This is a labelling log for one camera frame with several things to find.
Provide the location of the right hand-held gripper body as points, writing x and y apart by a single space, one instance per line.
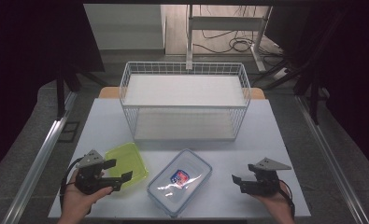
263 183

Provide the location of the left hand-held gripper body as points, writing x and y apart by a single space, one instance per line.
90 182

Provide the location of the green plastic tray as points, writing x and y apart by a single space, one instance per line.
126 155

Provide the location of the clear food container blue lid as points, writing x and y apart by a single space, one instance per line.
179 186

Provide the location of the person's right hand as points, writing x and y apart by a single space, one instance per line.
275 203

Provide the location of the person's left hand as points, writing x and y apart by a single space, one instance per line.
76 203

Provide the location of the tan wooden board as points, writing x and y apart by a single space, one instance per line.
109 92

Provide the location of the black tripod stand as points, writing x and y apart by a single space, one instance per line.
313 93
60 93

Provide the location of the white power strip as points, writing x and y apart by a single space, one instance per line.
280 73

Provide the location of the dark curtain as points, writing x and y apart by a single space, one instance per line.
353 62
23 62

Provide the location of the white cabinet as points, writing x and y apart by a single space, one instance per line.
123 26

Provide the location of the aluminium floor rail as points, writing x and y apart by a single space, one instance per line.
42 155
328 155

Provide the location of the white metal desk frame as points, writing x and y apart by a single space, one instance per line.
225 23

